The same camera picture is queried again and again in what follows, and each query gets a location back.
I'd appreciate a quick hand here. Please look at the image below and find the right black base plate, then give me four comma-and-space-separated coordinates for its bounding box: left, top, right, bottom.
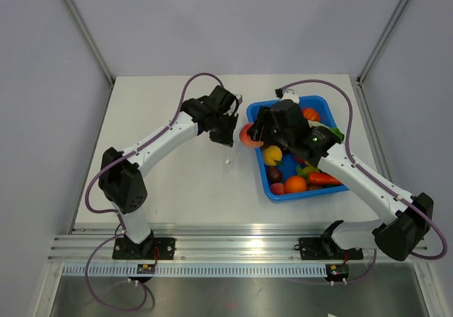
298, 237, 364, 261

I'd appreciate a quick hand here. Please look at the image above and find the aluminium mounting rail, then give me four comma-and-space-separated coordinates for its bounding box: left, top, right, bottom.
47, 223, 432, 263

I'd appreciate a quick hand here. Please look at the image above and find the orange fruit toy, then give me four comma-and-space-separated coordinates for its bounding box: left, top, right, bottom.
284, 175, 308, 194

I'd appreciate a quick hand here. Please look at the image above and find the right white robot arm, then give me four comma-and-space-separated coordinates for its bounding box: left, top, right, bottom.
249, 98, 434, 261

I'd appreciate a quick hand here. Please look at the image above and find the orange persimmon toy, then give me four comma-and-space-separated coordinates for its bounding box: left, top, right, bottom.
302, 108, 321, 122

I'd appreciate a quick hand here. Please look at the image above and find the green cabbage toy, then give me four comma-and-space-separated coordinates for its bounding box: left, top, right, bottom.
308, 120, 345, 142

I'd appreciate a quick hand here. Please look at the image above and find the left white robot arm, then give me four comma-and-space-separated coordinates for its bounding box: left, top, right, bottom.
98, 86, 242, 260

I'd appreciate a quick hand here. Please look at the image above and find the red carrot toy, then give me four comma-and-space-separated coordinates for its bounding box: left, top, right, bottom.
308, 173, 342, 186

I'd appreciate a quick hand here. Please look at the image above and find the blue plastic bin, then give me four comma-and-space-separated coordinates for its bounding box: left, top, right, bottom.
246, 96, 349, 202

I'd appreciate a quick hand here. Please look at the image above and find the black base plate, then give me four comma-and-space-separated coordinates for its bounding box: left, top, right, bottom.
112, 237, 176, 260
298, 237, 364, 261

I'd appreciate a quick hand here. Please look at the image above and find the small pink peach toy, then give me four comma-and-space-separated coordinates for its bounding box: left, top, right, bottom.
269, 183, 286, 195

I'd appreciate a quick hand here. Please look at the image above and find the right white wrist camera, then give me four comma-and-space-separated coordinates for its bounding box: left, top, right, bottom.
281, 88, 299, 105

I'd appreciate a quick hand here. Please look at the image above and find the dark purple plum toy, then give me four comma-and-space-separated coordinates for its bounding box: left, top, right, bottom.
266, 166, 282, 184

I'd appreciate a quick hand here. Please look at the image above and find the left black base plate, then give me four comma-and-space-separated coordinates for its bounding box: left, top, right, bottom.
112, 237, 176, 260

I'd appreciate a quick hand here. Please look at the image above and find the white slotted cable duct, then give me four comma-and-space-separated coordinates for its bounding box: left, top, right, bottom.
62, 263, 327, 278

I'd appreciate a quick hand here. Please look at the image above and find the clear zip top bag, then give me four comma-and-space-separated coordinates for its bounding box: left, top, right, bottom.
223, 145, 236, 168

